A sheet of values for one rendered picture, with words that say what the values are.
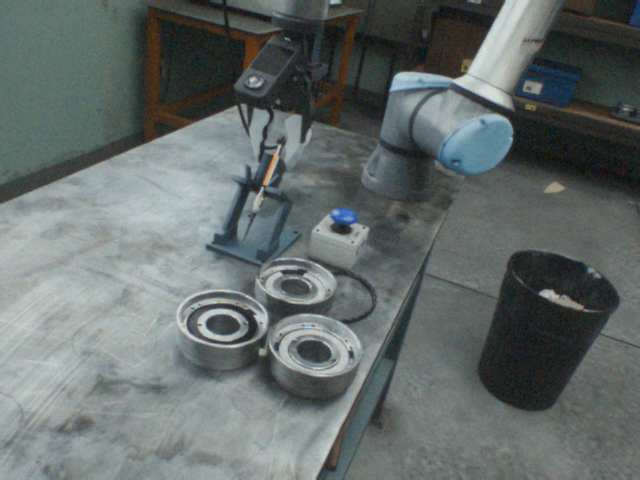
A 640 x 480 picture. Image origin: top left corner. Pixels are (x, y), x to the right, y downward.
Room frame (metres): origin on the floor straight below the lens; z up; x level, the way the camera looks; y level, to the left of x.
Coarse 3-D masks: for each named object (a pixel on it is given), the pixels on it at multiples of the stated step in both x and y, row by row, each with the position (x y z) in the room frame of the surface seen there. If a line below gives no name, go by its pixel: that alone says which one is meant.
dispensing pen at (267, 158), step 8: (280, 144) 0.81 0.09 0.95; (264, 152) 0.79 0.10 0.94; (280, 152) 0.80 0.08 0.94; (264, 160) 0.78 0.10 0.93; (264, 168) 0.77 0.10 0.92; (256, 176) 0.77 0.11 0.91; (264, 176) 0.76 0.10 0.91; (256, 184) 0.77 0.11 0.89; (264, 192) 0.77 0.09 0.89; (256, 200) 0.76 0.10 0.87; (256, 208) 0.75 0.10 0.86; (248, 224) 0.74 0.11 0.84
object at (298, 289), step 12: (264, 264) 0.64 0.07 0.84; (276, 264) 0.66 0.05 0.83; (288, 264) 0.67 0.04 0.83; (300, 264) 0.67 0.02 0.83; (312, 264) 0.67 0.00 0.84; (264, 276) 0.63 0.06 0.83; (288, 276) 0.64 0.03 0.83; (300, 276) 0.65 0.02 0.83; (324, 276) 0.66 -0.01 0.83; (264, 288) 0.59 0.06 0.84; (276, 288) 0.61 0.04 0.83; (288, 288) 0.64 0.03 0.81; (300, 288) 0.64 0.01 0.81; (312, 288) 0.63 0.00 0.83; (264, 300) 0.58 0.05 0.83; (276, 300) 0.57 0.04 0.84; (288, 300) 0.57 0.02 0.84; (300, 300) 0.60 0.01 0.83; (324, 300) 0.59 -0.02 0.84; (276, 312) 0.57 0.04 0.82; (288, 312) 0.57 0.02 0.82; (300, 312) 0.57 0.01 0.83; (312, 312) 0.58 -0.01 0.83; (324, 312) 0.59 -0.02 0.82
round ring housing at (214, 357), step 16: (192, 304) 0.54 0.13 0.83; (240, 304) 0.56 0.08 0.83; (256, 304) 0.56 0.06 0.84; (176, 320) 0.50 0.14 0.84; (208, 320) 0.53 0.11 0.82; (224, 320) 0.54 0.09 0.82; (240, 320) 0.53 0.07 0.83; (176, 336) 0.49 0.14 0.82; (192, 336) 0.47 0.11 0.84; (208, 336) 0.49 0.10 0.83; (224, 336) 0.50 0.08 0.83; (240, 336) 0.50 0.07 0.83; (256, 336) 0.51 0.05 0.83; (192, 352) 0.47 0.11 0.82; (208, 352) 0.47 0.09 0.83; (224, 352) 0.47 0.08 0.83; (240, 352) 0.48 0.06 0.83; (256, 352) 0.49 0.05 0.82; (208, 368) 0.47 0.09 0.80; (224, 368) 0.48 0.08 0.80
